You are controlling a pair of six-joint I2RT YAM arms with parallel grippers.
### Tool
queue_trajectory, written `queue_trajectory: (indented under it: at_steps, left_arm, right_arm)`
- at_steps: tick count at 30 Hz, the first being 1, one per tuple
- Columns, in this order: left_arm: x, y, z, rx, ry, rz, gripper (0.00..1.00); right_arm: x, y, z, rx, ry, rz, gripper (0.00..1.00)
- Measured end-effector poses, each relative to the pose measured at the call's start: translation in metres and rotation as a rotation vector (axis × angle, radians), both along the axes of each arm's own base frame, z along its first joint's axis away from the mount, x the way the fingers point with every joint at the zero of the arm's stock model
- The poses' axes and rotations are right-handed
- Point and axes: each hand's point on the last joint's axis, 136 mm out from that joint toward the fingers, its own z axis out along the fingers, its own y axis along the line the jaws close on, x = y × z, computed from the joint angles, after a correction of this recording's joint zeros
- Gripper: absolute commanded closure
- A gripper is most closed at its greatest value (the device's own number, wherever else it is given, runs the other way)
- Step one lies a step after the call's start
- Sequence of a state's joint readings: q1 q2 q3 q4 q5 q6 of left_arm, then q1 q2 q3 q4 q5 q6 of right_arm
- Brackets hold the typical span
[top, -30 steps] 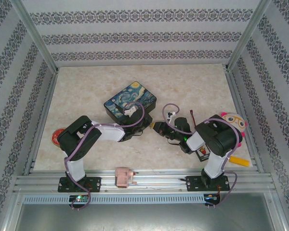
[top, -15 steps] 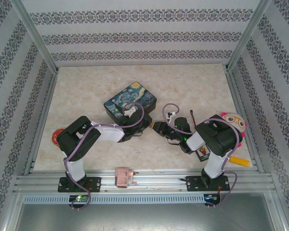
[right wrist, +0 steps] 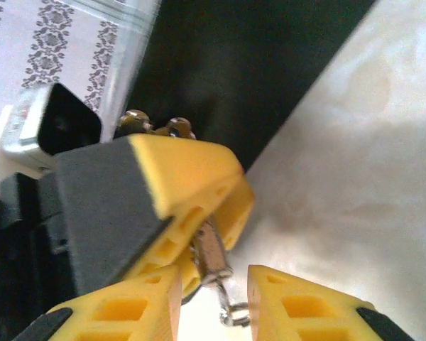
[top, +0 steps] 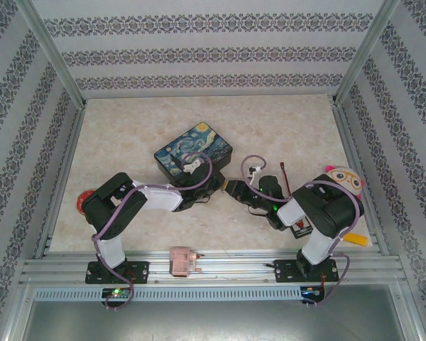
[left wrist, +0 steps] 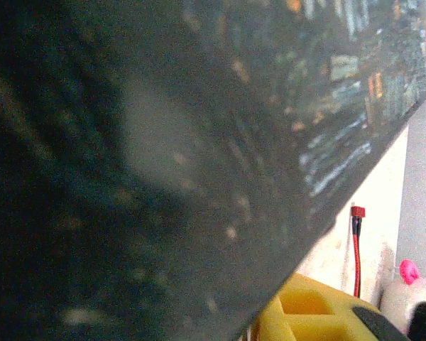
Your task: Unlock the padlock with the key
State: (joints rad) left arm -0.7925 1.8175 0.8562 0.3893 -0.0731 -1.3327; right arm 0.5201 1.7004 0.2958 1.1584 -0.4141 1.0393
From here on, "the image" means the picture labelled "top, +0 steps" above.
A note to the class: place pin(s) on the aluminium side rail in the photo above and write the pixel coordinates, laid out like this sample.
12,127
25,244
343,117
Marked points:
348,142
66,167

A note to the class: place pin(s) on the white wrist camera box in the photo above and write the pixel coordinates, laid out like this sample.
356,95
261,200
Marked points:
192,166
254,174

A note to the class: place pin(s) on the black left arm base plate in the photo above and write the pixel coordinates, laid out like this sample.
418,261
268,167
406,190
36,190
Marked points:
138,273

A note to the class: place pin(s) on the aluminium frame post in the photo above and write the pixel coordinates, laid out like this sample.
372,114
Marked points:
365,53
53,53

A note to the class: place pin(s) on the left circuit board with LED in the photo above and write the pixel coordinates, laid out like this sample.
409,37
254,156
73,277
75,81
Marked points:
116,293

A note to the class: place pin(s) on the grey metal panel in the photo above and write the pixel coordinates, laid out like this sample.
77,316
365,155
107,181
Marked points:
213,323

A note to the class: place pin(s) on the pink pencil sharpener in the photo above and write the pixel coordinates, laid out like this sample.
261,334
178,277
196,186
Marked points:
181,262

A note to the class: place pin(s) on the plush toy with glasses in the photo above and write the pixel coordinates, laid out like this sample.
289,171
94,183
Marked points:
344,179

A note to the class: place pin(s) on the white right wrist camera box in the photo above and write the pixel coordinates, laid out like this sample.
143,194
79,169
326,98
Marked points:
254,174

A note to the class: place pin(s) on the right circuit board with LED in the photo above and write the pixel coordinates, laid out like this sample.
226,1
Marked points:
312,292

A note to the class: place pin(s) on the black card with red print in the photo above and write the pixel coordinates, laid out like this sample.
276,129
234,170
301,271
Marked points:
302,230

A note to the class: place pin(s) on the aluminium front rail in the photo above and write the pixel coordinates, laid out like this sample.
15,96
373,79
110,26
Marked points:
234,266

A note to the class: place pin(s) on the yellow flat block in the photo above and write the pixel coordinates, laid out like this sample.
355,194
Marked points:
356,239

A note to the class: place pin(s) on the starry night tin box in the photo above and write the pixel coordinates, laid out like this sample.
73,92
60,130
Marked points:
199,138

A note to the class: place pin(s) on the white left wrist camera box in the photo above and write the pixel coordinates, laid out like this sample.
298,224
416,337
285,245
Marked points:
192,166

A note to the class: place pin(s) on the red round tin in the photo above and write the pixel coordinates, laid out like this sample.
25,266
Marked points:
81,203

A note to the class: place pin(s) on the circuit board with led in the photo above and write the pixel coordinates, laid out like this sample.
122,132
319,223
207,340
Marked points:
312,292
116,293

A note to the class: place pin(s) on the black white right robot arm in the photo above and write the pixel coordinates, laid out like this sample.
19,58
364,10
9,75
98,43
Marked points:
330,213

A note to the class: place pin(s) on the small brass padlock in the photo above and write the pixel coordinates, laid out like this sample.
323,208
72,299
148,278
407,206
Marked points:
221,190

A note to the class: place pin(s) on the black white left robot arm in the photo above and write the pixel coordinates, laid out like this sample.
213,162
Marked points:
106,213

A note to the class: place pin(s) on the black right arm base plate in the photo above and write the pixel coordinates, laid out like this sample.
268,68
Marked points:
287,271

